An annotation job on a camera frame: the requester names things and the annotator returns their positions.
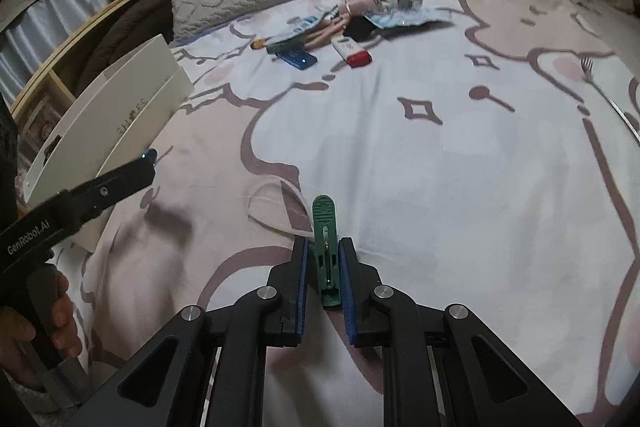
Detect small pink doll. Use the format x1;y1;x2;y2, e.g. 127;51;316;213
305;0;396;50

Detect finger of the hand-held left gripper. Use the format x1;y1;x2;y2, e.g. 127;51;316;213
57;148;160;228

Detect printed bed sheet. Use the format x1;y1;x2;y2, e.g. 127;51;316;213
47;0;640;427

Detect metal fork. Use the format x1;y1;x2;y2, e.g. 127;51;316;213
579;57;640;132

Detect dark green clip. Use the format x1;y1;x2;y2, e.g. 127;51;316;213
266;38;304;54

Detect large blue lighter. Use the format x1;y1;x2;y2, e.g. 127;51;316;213
272;49;319;71

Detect white lighter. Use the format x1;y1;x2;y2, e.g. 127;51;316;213
331;37;360;59

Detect person's left hand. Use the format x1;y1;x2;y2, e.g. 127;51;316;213
0;272;83;375

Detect green clothespin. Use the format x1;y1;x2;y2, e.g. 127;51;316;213
311;194;346;308

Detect blue white medicine sachet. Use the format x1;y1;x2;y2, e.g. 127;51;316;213
285;7;343;38
369;6;453;30

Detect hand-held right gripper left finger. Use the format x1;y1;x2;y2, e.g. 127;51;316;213
65;237;311;427

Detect grey curtain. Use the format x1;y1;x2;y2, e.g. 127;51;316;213
0;0;118;100

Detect small black pouch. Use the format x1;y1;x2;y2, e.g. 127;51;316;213
346;17;381;42

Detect white cardboard box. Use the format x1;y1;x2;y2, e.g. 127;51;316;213
22;34;196;253

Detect white cord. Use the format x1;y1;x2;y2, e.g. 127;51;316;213
245;179;313;240

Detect wooden shelf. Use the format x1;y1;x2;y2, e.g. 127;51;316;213
10;0;173;168

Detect floral patterned box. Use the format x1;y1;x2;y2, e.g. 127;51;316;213
20;94;63;158

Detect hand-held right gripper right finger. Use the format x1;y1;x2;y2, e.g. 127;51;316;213
337;237;583;427

